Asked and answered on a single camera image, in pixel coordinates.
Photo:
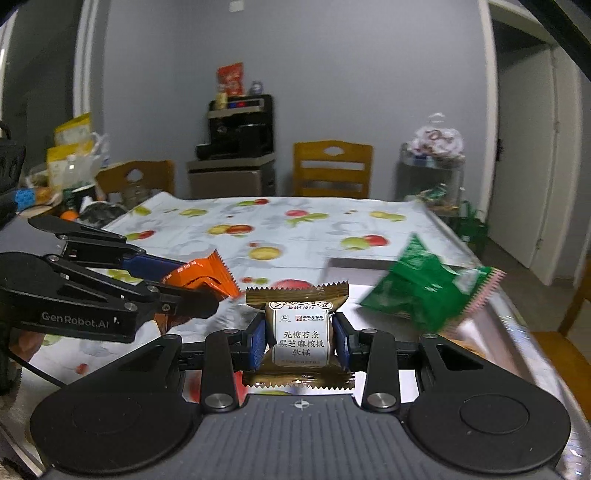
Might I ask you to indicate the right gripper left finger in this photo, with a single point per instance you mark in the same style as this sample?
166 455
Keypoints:
226 352

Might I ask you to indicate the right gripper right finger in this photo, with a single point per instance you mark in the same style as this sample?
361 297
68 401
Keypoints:
373 352

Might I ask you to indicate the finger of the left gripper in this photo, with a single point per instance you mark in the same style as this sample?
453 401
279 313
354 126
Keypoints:
153 298
149 267

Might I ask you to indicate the orange snack packet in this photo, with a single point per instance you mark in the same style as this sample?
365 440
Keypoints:
208 272

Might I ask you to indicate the brown sesame cake packet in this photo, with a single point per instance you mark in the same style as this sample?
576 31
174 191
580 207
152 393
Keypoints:
303 350

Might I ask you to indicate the green snack bag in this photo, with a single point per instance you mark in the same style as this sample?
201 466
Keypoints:
431 293

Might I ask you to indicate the person left hand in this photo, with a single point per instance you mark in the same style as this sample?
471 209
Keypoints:
25 344

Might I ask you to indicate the orange fruit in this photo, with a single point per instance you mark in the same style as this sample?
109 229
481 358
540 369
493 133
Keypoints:
69 215

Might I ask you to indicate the left wooden chair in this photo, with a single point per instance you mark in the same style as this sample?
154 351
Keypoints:
136 179

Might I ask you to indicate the wooden chair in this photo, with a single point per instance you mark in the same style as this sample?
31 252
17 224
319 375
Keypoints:
332 168
136 179

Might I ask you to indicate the yellow package pile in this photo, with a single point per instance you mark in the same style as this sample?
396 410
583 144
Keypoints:
78 155

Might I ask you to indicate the black water dispenser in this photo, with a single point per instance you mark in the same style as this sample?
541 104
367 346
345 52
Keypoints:
239 158

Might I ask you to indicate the green shopping bag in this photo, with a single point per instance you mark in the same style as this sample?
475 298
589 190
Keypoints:
470 228

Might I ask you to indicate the metal storage cart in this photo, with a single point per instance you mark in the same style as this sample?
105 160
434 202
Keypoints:
437 182

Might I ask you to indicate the far wooden chair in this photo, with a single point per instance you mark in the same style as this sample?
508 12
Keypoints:
332 168

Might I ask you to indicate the red snack bag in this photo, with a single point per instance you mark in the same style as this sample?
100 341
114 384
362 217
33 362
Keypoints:
229 77

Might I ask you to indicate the white Dove plastic bag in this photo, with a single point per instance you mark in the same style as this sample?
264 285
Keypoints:
437 140

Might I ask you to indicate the white door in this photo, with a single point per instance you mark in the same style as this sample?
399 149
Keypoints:
526 151

